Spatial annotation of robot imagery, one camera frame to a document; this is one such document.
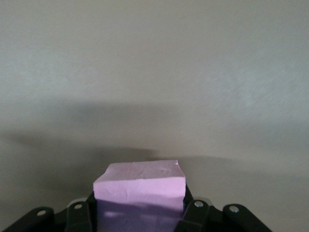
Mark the pink foam cube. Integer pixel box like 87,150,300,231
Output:
93,159,186,232

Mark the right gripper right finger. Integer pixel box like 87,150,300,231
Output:
172,186,273,232

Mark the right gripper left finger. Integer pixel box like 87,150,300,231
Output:
0,192,98,232

